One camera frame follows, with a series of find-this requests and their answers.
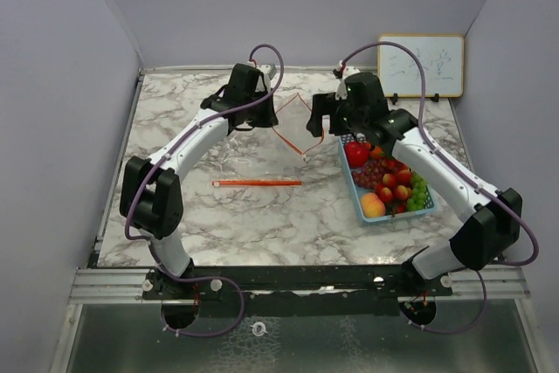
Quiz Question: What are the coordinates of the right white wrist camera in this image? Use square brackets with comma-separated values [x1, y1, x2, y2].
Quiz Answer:
[333, 61, 360, 100]

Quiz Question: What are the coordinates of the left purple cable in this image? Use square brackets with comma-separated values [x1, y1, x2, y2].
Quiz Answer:
[124, 44, 248, 339]

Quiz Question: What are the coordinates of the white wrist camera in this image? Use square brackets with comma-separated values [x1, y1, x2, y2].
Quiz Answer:
[333, 61, 360, 100]
[247, 59, 277, 93]

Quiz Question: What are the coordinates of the clear bag orange zipper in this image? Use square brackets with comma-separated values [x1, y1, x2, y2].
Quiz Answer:
[217, 92, 327, 173]

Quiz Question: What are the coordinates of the green grape bunch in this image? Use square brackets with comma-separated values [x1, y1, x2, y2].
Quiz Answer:
[406, 172, 427, 211]

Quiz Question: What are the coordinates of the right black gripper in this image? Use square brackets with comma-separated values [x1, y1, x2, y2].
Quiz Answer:
[308, 92, 368, 136]

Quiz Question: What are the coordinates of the red apple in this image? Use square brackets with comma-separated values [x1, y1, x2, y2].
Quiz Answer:
[344, 141, 370, 169]

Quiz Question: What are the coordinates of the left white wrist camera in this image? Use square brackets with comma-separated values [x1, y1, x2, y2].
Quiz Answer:
[247, 59, 277, 93]

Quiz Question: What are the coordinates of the purple grape bunch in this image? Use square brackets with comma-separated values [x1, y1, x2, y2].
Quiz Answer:
[351, 159, 393, 190]

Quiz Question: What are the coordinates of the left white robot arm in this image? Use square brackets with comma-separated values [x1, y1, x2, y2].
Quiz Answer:
[120, 60, 283, 299]

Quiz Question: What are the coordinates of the yellow pink peach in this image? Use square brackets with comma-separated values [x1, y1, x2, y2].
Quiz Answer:
[360, 192, 386, 218]

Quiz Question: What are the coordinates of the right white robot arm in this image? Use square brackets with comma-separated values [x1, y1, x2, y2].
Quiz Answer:
[307, 72, 522, 295]

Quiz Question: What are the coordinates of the small framed whiteboard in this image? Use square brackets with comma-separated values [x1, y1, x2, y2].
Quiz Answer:
[377, 34, 465, 98]

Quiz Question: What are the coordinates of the blue plastic basket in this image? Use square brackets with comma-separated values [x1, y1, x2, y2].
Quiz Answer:
[338, 135, 436, 224]

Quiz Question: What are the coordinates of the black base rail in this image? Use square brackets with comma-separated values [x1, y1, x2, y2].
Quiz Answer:
[142, 265, 452, 318]

